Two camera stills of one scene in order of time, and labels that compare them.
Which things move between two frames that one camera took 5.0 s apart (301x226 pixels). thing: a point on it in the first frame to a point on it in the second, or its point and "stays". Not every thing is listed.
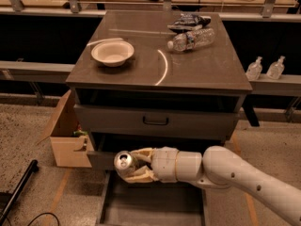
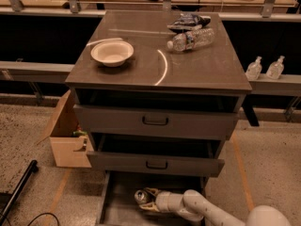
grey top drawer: [110, 121] stays
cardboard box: [70, 142] stays
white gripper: [164, 164] to [162, 201]
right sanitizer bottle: [276, 69] stays
